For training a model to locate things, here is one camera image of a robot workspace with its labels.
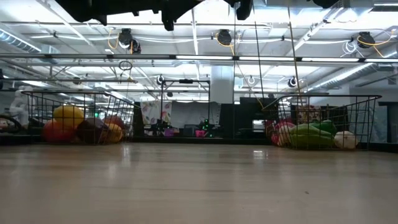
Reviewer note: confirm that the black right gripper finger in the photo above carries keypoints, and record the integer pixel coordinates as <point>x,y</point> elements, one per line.
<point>244,9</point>

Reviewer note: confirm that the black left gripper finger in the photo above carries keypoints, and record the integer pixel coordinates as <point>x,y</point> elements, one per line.
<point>174,9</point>

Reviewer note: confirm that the red yellow apple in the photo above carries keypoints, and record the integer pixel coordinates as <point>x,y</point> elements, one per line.
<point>115,119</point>

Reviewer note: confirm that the yellow lemon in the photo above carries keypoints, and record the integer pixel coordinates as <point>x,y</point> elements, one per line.
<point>68,115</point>

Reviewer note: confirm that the orange citrus fruit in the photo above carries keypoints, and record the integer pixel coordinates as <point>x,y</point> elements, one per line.
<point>115,133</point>

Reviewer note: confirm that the red bell pepper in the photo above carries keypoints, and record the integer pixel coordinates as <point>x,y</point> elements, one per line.
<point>275,137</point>

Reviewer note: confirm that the dark red apple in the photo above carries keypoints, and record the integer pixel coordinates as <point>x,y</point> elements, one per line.
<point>91,130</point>

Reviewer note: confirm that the light green bell pepper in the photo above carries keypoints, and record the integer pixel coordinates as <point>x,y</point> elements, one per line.
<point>311,138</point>

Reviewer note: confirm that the orange tomato green stem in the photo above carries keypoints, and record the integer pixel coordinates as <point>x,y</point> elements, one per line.
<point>56,132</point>

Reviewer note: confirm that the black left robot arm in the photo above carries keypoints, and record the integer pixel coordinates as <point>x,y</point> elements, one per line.
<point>81,9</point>

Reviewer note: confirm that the overhead beam with light strips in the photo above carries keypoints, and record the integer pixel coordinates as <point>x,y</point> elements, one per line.
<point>93,57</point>

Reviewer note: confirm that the white building pillar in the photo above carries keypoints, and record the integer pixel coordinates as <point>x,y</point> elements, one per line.
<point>222,84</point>

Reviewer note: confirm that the black background screen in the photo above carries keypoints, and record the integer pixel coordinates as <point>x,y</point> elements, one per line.
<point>245,109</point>

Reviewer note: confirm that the floral printed hanging sheet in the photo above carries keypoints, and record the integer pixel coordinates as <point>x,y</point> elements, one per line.
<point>154,112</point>

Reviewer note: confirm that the white hanging sheet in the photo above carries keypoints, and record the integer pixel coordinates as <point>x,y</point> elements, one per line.
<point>189,113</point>

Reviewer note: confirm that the device with green lights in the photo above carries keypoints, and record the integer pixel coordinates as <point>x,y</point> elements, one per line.
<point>206,126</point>

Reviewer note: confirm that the purple container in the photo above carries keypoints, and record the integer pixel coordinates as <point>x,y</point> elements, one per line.
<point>168,132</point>

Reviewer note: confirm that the floral patterned cloth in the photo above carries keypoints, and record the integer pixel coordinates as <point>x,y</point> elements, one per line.
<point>308,116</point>

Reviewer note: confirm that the pink container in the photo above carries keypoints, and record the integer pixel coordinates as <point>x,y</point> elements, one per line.
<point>200,133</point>

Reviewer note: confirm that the white humanoid figure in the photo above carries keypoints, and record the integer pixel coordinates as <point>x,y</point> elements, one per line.
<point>20,102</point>

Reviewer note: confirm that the black gantry frame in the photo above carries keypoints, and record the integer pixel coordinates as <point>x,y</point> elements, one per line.
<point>186,81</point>

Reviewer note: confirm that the silver spiral air duct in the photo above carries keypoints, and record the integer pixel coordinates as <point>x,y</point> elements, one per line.
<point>357,73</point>

